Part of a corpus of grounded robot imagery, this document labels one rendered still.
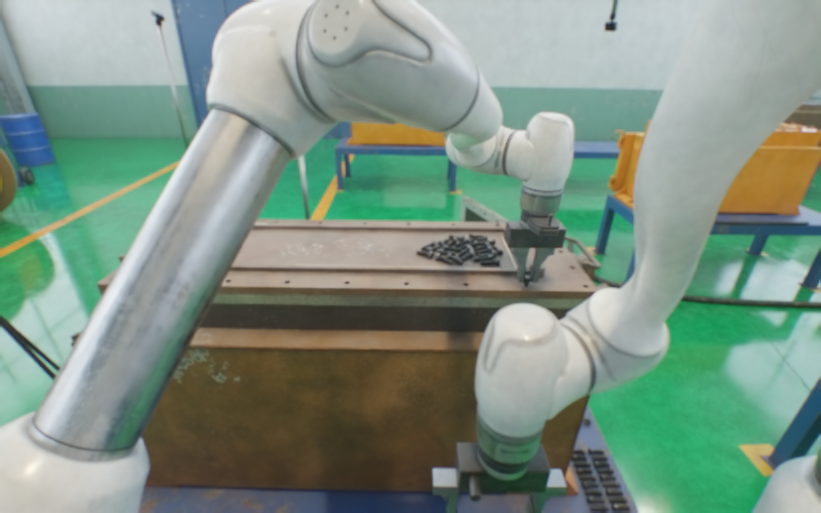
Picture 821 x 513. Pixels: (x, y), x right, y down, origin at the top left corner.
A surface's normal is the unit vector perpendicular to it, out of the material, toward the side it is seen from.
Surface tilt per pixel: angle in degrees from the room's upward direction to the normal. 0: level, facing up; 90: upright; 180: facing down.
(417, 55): 90
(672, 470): 0
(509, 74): 90
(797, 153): 90
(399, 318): 90
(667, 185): 121
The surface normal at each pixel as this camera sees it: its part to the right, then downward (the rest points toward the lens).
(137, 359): 0.60, 0.14
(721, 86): -0.76, 0.50
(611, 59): 0.01, 0.46
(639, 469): 0.01, -0.89
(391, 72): 0.40, 0.69
